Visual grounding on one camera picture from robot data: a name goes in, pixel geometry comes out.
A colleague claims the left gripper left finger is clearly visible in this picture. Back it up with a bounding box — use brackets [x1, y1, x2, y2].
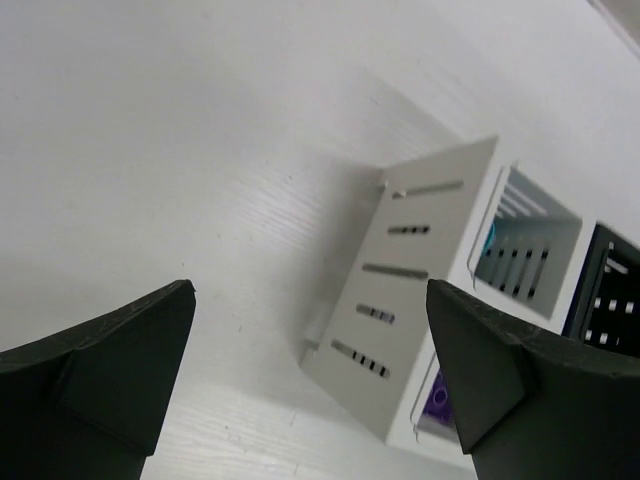
[1, 280, 196, 479]

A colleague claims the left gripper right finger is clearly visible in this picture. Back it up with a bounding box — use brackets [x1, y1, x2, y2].
[426, 279, 639, 480]

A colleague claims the purple lego brick upside-down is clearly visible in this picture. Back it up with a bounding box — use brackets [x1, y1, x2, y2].
[418, 371, 456, 435]

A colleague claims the cyan long lego brick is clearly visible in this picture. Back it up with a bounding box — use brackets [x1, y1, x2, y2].
[482, 223, 496, 255]

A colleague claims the black two-bin container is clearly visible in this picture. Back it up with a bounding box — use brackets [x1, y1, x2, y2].
[562, 223, 639, 358]

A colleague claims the white two-bin container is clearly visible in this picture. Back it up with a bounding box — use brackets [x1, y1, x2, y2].
[302, 137, 595, 469]

